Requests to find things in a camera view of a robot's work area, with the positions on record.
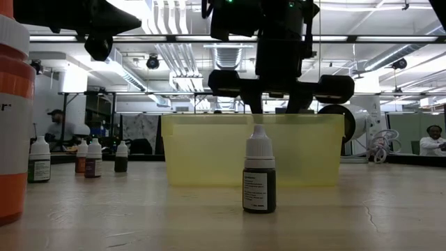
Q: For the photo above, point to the black aluminium rig frame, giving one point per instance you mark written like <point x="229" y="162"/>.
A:
<point x="139" y="38"/>

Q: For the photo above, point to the yellow translucent plastic bin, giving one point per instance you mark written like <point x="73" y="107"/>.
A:
<point x="209" y="150"/>

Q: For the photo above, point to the small purple coloring bottle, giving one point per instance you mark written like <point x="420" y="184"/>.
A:
<point x="93" y="153"/>

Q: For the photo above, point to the black shelving unit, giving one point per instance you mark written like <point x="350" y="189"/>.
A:
<point x="94" y="108"/>

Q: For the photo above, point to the small orange coloring bottle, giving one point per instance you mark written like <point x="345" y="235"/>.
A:
<point x="81" y="164"/>

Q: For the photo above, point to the small dark coloring bottle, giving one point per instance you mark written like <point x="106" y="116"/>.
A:
<point x="121" y="164"/>
<point x="259" y="157"/>

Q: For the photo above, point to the black ceiling-hung camera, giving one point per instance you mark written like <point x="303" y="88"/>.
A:
<point x="36" y="66"/>
<point x="399" y="63"/>
<point x="152" y="62"/>

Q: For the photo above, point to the grey-green partition curtain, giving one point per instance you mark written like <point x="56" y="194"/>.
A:
<point x="404" y="129"/>

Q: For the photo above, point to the grey marbled backdrop panel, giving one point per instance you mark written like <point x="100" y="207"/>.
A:
<point x="143" y="127"/>

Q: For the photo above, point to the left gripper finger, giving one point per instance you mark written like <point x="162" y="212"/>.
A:
<point x="118" y="21"/>

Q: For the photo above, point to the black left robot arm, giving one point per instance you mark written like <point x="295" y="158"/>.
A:
<point x="26" y="8"/>

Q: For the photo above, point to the person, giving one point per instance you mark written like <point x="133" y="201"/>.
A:
<point x="57" y="130"/>
<point x="432" y="144"/>

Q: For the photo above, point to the large red-orange coloring bottle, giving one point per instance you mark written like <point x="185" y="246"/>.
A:
<point x="14" y="139"/>

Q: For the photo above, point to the small green coloring bottle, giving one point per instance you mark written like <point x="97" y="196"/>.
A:
<point x="39" y="153"/>

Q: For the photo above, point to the white dome-shaped object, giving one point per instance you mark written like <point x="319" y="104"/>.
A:
<point x="82" y="129"/>

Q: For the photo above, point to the black office chair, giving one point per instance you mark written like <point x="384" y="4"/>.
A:
<point x="141" y="148"/>

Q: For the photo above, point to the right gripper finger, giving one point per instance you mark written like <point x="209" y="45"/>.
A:
<point x="299" y="102"/>
<point x="257" y="101"/>

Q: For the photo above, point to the silver ceiling ventilation duct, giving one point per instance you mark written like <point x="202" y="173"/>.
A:
<point x="228" y="57"/>

